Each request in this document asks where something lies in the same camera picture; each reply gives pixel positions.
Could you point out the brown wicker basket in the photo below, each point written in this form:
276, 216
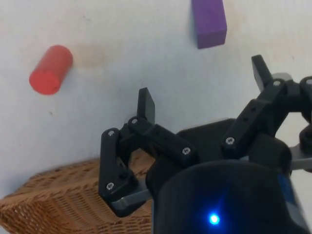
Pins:
61, 195

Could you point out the red cylinder block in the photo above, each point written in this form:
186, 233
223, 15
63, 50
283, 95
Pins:
50, 72

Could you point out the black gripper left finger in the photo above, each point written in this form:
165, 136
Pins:
114, 158

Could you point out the purple triangular block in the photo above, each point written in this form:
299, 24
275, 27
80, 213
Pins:
209, 24

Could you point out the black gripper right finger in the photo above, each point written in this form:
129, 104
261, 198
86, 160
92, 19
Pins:
256, 114

